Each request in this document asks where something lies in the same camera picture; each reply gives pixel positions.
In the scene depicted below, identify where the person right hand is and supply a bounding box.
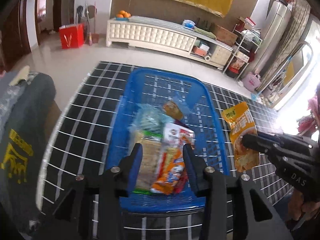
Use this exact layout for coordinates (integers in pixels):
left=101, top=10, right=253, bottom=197
left=286, top=189, right=319, bottom=229

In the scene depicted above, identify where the red yellow snack pouch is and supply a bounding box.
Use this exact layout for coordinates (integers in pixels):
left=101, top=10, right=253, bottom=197
left=164, top=123, right=195, bottom=146

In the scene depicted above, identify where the orange snack bar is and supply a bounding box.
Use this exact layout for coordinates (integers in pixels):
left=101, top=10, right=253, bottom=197
left=150, top=134, right=193, bottom=195

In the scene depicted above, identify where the beige curtain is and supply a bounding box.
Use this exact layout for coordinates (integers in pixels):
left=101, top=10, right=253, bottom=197
left=256, top=0, right=311, bottom=92

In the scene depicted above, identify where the blue tissue box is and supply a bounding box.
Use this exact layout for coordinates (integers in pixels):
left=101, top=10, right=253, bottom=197
left=182, top=20, right=195, bottom=29

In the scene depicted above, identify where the tall standing air conditioner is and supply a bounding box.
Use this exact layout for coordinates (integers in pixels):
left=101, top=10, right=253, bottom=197
left=252, top=1, right=291, bottom=73

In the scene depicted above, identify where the plate of oranges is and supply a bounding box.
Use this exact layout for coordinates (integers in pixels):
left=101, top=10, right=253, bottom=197
left=116, top=10, right=131, bottom=21

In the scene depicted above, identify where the pink tote bag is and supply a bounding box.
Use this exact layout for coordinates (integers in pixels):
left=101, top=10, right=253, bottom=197
left=242, top=72, right=261, bottom=92

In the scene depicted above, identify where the cream TV cabinet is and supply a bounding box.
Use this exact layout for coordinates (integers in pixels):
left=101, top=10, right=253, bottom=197
left=106, top=16, right=233, bottom=70

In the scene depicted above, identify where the orange yellow snack packet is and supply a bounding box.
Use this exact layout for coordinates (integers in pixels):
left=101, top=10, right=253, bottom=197
left=221, top=102, right=260, bottom=172

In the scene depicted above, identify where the black white grid tablecloth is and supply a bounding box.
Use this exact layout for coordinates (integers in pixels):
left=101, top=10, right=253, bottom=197
left=36, top=62, right=280, bottom=239

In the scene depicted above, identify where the green-sealed cracker pack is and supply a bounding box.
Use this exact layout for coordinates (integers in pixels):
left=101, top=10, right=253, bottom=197
left=132, top=130, right=162, bottom=191

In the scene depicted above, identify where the teal net snack pack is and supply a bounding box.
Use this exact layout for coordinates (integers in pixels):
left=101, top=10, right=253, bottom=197
left=129, top=103, right=166, bottom=134

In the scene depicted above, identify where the grey queen shirt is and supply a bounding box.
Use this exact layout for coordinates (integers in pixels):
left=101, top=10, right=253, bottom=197
left=1, top=71, right=56, bottom=233

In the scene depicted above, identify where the white metal shelf rack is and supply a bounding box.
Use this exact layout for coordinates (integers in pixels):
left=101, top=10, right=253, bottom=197
left=223, top=17, right=263, bottom=80

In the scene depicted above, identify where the cardboard box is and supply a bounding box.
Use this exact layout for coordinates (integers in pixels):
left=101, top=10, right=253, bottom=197
left=211, top=24, right=238, bottom=47

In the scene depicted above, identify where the blue bear cookie bag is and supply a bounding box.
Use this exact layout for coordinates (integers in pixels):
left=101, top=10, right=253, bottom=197
left=162, top=100, right=184, bottom=120

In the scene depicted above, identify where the red paper bag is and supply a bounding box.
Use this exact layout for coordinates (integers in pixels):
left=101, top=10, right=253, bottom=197
left=59, top=23, right=84, bottom=49

